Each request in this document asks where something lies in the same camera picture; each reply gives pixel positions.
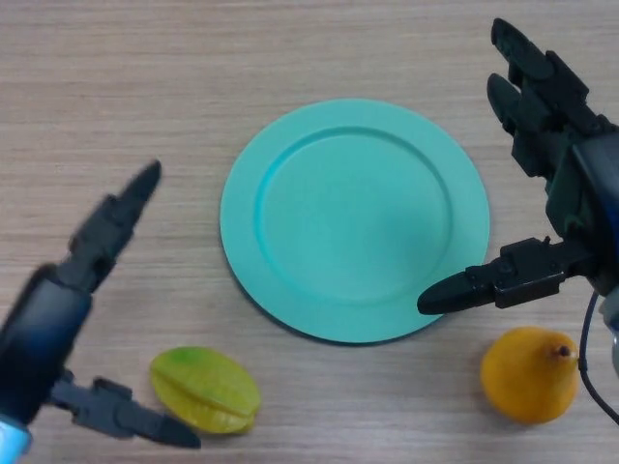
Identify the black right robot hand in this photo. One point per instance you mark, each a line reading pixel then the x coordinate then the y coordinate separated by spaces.
pixel 585 193

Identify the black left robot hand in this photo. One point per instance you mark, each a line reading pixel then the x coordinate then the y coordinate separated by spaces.
pixel 38 338

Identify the yellow-green starfruit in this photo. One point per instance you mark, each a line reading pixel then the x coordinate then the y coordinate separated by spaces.
pixel 205 386

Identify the teal round plate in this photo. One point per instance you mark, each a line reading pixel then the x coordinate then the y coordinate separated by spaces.
pixel 353 222

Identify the orange-yellow pear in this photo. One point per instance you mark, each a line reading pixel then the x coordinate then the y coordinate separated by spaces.
pixel 527 379

